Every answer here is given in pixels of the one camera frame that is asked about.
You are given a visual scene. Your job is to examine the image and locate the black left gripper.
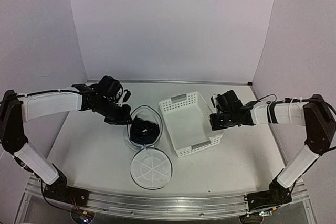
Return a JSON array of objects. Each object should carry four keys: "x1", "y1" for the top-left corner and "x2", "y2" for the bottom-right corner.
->
[{"x1": 97, "y1": 97, "x2": 133, "y2": 125}]

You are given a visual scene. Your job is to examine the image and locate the white plastic basket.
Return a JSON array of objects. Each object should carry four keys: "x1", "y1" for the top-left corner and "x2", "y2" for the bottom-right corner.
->
[{"x1": 159, "y1": 91, "x2": 223, "y2": 158}]

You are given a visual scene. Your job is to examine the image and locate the black bra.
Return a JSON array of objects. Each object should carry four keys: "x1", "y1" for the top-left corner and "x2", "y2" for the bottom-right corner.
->
[{"x1": 130, "y1": 116, "x2": 160, "y2": 145}]

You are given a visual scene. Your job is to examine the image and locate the white mesh laundry bag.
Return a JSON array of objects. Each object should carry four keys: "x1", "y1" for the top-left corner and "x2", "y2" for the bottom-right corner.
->
[{"x1": 124, "y1": 105, "x2": 173, "y2": 190}]

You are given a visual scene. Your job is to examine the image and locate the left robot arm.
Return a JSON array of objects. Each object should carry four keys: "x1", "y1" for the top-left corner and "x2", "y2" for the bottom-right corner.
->
[{"x1": 1, "y1": 76, "x2": 132, "y2": 207}]

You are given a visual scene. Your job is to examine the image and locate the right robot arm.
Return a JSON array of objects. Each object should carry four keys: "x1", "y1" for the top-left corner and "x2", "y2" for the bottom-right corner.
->
[{"x1": 209, "y1": 90, "x2": 335, "y2": 212}]

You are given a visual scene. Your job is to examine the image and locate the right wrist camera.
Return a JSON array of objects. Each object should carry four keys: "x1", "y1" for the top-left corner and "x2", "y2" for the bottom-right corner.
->
[{"x1": 211, "y1": 94, "x2": 219, "y2": 109}]

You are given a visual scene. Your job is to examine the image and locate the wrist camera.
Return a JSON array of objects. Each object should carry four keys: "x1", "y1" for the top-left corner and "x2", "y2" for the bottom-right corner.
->
[
  {"x1": 211, "y1": 94, "x2": 219, "y2": 109},
  {"x1": 116, "y1": 89, "x2": 131, "y2": 107}
]

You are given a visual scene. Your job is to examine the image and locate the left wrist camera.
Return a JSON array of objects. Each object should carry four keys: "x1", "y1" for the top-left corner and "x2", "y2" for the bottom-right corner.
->
[{"x1": 116, "y1": 89, "x2": 131, "y2": 107}]

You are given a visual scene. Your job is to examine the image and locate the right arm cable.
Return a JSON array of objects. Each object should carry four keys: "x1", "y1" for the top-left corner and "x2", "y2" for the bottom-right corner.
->
[{"x1": 246, "y1": 94, "x2": 336, "y2": 120}]

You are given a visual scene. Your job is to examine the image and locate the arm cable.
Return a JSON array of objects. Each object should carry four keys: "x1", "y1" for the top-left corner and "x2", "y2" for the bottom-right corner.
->
[
  {"x1": 246, "y1": 94, "x2": 336, "y2": 120},
  {"x1": 0, "y1": 89, "x2": 79, "y2": 104}
]

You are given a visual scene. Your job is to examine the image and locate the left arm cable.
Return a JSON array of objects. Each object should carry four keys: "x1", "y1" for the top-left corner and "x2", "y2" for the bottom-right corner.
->
[{"x1": 0, "y1": 89, "x2": 79, "y2": 104}]

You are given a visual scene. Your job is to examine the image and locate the aluminium front rail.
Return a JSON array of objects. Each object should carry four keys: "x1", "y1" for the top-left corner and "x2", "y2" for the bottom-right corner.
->
[{"x1": 25, "y1": 187, "x2": 308, "y2": 216}]

